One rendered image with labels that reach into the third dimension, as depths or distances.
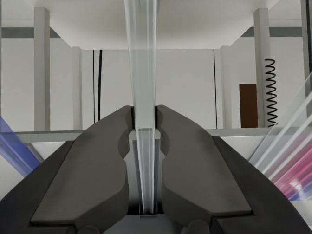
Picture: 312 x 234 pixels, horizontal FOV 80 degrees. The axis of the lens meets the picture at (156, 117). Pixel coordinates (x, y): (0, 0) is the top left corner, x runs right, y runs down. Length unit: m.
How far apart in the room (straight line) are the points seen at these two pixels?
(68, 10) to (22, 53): 1.66
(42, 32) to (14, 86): 1.64
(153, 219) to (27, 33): 2.19
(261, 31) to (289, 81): 1.72
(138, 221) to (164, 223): 0.04
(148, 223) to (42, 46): 0.53
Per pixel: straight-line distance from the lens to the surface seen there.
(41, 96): 0.61
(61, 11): 0.69
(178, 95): 1.89
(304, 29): 0.61
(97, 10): 0.66
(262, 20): 0.70
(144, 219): 0.30
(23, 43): 2.32
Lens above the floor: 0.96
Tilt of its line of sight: 2 degrees down
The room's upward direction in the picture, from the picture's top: 179 degrees clockwise
